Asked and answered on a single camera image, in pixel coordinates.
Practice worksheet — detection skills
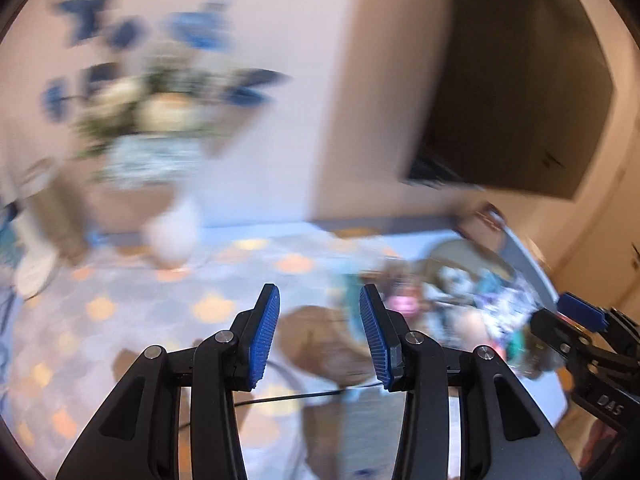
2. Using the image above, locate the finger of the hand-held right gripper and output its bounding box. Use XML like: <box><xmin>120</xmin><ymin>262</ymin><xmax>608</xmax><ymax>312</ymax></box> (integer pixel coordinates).
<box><xmin>530</xmin><ymin>309</ymin><xmax>640</xmax><ymax>441</ymax></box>
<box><xmin>557</xmin><ymin>292</ymin><xmax>640</xmax><ymax>361</ymax></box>

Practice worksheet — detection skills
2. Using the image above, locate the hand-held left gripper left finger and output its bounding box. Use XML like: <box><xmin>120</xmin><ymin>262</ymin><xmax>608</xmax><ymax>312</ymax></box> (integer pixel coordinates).
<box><xmin>56</xmin><ymin>283</ymin><xmax>281</xmax><ymax>480</ymax></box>

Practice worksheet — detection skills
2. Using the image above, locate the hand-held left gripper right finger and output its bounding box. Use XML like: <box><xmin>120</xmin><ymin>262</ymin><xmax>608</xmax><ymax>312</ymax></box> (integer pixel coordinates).
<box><xmin>359</xmin><ymin>283</ymin><xmax>583</xmax><ymax>480</ymax></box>

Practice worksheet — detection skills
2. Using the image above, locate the ribbed amber glass plate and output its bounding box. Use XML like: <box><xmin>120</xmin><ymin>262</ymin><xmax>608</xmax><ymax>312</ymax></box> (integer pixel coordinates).
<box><xmin>425</xmin><ymin>237</ymin><xmax>546</xmax><ymax>376</ymax></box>

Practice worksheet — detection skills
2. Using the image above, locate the round wooden board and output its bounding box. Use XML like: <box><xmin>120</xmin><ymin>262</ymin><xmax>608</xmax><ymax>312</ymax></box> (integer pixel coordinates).
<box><xmin>277</xmin><ymin>305</ymin><xmax>381</xmax><ymax>386</ymax></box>

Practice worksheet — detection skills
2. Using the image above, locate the leaf patterned tablecloth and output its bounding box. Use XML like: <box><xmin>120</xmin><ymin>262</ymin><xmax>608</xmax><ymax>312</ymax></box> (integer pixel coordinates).
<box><xmin>0</xmin><ymin>225</ymin><xmax>566</xmax><ymax>480</ymax></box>

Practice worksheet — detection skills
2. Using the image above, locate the brown handbag shaped box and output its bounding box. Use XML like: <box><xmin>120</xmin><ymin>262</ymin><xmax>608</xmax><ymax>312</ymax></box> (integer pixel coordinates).
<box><xmin>457</xmin><ymin>202</ymin><xmax>506</xmax><ymax>233</ymax></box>

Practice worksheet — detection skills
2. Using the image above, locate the gold thermos bottle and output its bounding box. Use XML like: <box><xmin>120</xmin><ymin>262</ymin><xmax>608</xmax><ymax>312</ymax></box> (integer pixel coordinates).
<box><xmin>27</xmin><ymin>160</ymin><xmax>98</xmax><ymax>261</ymax></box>

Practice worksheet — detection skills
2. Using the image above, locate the black television screen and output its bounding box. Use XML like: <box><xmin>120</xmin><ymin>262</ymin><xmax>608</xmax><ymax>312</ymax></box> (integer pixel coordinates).
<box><xmin>400</xmin><ymin>0</ymin><xmax>616</xmax><ymax>201</ymax></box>

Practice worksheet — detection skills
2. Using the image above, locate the white desk lamp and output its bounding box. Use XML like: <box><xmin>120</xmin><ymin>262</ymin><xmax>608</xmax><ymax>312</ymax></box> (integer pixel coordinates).
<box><xmin>12</xmin><ymin>200</ymin><xmax>61</xmax><ymax>298</ymax></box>

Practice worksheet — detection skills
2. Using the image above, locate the white ribbed flower vase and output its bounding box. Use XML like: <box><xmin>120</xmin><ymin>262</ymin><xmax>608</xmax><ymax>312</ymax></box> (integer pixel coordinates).
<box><xmin>42</xmin><ymin>0</ymin><xmax>291</xmax><ymax>161</ymax></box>

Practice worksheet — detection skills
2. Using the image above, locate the black cable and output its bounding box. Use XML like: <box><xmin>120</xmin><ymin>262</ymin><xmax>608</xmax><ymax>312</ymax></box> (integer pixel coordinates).
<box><xmin>235</xmin><ymin>380</ymin><xmax>391</xmax><ymax>406</ymax></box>

